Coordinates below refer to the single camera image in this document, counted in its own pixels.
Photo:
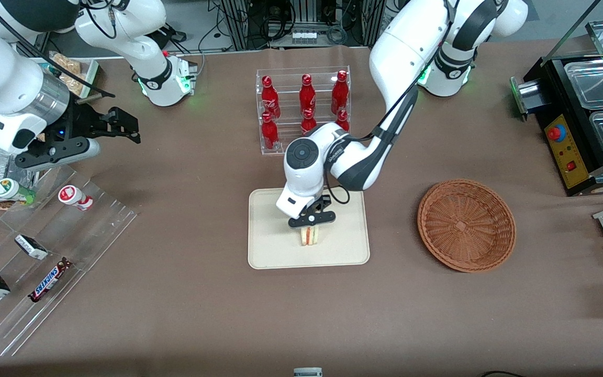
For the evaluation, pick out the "clear acrylic bottle rack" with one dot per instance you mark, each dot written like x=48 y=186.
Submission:
x=286 y=104

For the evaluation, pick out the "clear plastic water bottle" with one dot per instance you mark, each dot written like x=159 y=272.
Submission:
x=0 y=165

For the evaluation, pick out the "small white device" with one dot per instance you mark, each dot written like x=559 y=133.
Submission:
x=308 y=372

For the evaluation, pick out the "red cola bottle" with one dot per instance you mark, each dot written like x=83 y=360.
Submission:
x=339 y=94
x=308 y=121
x=269 y=99
x=307 y=97
x=342 y=119
x=269 y=133

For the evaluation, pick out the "white power strip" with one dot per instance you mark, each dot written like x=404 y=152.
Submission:
x=304 y=36

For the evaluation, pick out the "black food warmer machine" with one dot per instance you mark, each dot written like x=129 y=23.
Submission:
x=563 y=146

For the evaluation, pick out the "green-capped white yogurt bottle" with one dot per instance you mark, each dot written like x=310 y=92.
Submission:
x=8 y=189

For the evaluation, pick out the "Snickers chocolate bar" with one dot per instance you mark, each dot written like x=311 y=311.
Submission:
x=49 y=280

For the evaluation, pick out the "round brown wicker basket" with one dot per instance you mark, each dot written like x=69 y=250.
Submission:
x=466 y=225

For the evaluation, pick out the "brown bread loaf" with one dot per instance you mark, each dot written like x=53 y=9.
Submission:
x=68 y=67

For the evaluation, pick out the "red-capped white yogurt bottle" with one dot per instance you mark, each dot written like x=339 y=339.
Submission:
x=74 y=197

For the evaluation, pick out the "cream rectangular tray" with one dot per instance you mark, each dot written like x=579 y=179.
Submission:
x=346 y=241

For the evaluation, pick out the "metal tray with bread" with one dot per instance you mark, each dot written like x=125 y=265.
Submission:
x=91 y=70

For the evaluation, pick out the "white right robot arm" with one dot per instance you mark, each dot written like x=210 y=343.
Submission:
x=8 y=84

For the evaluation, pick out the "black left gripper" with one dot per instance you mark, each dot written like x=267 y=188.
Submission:
x=323 y=203

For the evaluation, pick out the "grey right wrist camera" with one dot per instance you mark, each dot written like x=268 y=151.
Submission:
x=55 y=153

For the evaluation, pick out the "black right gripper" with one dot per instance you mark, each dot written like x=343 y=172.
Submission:
x=82 y=121

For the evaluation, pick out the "triangular sandwich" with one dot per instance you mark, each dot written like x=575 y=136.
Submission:
x=310 y=238

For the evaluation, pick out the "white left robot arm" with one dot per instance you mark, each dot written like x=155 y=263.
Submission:
x=406 y=57

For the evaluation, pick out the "clear acrylic stepped shelf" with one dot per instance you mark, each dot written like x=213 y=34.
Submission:
x=87 y=235

